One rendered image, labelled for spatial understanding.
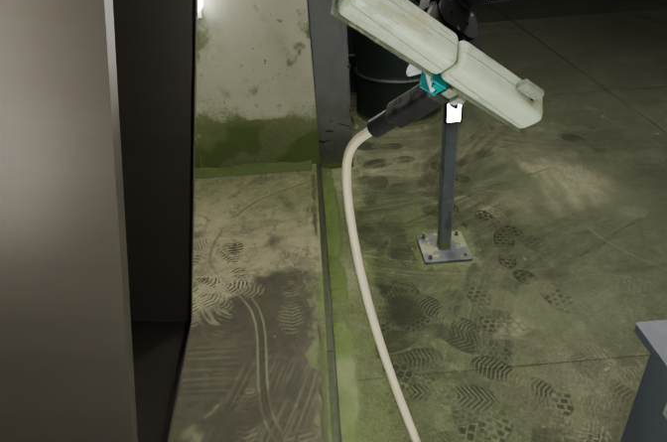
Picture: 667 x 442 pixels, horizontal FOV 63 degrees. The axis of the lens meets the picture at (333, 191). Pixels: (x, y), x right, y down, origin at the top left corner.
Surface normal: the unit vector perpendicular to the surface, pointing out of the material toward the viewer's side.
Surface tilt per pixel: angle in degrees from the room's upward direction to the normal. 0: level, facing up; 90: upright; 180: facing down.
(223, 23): 90
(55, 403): 90
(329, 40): 90
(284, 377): 0
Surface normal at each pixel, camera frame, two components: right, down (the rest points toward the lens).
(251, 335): -0.06, -0.86
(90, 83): 0.08, 0.51
